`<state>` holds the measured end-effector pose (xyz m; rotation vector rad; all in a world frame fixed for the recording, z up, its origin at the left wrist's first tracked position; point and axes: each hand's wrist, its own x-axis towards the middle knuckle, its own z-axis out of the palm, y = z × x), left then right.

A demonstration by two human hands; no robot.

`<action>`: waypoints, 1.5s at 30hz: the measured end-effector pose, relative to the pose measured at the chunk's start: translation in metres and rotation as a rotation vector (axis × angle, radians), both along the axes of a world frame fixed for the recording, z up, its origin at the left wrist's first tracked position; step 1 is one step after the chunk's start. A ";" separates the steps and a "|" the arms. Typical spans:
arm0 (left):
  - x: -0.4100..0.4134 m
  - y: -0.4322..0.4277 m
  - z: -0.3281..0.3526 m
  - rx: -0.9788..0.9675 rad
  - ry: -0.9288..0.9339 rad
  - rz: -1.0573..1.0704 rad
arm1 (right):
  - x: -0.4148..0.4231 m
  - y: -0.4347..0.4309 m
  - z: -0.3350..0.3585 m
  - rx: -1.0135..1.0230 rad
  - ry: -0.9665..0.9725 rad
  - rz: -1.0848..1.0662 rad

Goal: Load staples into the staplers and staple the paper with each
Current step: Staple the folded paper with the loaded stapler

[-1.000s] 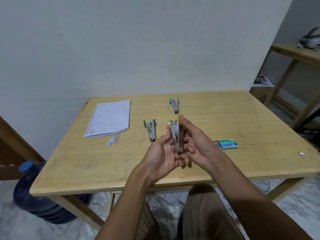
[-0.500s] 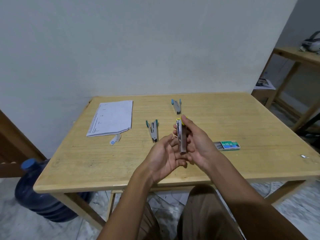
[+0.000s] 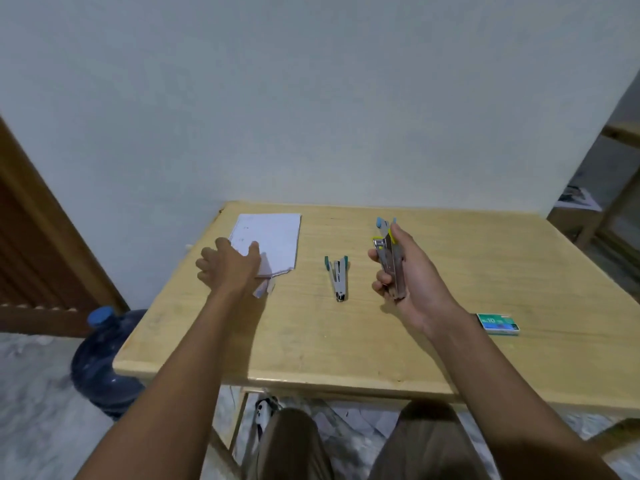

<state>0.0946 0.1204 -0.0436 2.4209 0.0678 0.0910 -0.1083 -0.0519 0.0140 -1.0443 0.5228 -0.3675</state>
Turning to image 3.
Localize person's right hand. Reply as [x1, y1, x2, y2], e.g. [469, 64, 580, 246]
[368, 222, 465, 338]

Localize person's left hand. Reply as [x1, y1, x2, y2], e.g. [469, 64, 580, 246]
[195, 238, 264, 298]

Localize silver stapler with blue cap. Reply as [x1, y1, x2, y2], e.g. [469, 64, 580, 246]
[371, 217, 409, 301]

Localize white paper sheets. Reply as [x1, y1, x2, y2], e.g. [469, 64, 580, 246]
[228, 213, 303, 299]

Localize person's left forearm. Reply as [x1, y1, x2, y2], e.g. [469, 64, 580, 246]
[74, 290, 251, 480]

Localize person's right forearm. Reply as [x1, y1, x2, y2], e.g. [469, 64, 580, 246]
[425, 313, 621, 480]

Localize small silver teal stapler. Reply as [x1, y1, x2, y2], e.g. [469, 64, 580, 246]
[324, 255, 350, 303]

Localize light wooden table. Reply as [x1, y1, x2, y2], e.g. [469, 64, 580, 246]
[113, 201, 640, 480]

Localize green staple box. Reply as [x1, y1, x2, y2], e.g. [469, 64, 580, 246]
[476, 313, 521, 337]

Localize black and white sandal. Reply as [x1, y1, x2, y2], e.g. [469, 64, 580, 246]
[254, 394, 282, 440]

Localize printed paper booklet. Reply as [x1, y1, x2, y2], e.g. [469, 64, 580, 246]
[557, 186, 604, 213]

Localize blue water jug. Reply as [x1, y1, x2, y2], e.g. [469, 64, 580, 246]
[70, 306, 149, 421]

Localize person's left leg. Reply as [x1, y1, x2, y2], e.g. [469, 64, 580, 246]
[249, 407, 337, 480]

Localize person's leg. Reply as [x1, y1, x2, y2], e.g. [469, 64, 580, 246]
[249, 407, 337, 480]
[367, 399, 497, 480]

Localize person's right leg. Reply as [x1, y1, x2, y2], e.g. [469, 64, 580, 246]
[367, 399, 497, 480]

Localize brown wooden door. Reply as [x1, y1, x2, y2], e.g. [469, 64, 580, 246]
[0, 116, 132, 339]

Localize light wooden shelf frame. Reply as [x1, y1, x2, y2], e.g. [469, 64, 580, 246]
[547, 122, 640, 278]

